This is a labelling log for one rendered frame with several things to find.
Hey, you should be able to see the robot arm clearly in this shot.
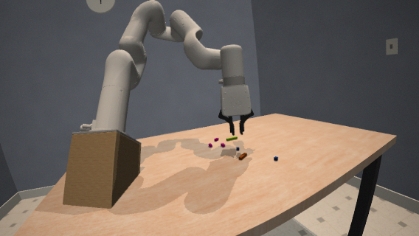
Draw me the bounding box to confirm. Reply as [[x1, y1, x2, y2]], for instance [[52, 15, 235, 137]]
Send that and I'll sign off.
[[80, 0, 245, 135]]

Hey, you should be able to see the orange rod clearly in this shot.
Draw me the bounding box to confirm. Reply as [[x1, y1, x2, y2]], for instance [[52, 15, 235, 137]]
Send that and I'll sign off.
[[239, 153, 247, 160]]

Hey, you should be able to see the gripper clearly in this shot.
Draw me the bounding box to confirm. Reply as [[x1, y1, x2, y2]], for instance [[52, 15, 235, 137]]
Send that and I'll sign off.
[[218, 84, 254, 136]]

